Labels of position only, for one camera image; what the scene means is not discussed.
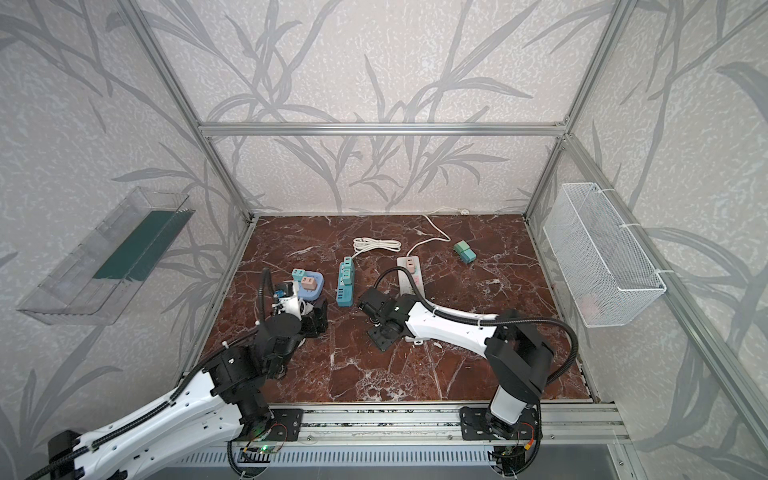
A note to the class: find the pink cube plug front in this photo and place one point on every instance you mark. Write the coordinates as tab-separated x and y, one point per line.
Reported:
309	283

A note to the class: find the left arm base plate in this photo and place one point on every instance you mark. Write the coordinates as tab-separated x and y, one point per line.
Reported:
284	426

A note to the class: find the green double cube plug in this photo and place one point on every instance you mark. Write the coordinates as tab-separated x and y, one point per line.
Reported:
464	251

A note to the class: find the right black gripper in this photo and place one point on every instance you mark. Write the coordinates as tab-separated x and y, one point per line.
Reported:
372	306

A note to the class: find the white wire mesh basket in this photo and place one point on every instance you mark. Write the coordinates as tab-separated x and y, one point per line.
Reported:
608	274

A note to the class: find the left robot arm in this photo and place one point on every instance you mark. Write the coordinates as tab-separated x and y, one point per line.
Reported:
219	400

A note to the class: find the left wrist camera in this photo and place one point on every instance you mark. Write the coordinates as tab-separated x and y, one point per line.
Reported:
286	300

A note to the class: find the teal USB power strip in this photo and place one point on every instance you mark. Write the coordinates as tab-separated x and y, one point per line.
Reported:
345	285

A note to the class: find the aluminium cage frame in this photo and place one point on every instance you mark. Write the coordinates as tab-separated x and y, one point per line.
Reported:
742	392

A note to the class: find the long white power strip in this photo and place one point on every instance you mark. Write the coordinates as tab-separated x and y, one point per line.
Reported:
412	264

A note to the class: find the blue square power socket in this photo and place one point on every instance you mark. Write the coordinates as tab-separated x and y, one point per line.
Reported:
312	296

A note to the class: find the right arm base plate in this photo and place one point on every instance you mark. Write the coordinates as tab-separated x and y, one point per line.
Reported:
477	423

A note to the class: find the clear plastic tray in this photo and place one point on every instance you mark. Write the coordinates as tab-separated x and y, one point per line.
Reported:
94	284

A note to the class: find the aluminium front rail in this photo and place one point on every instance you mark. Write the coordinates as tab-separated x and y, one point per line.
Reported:
388	424

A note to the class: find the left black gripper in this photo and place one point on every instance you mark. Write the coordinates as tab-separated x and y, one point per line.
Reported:
315	315

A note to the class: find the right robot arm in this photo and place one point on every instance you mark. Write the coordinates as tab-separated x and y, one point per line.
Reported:
519	356

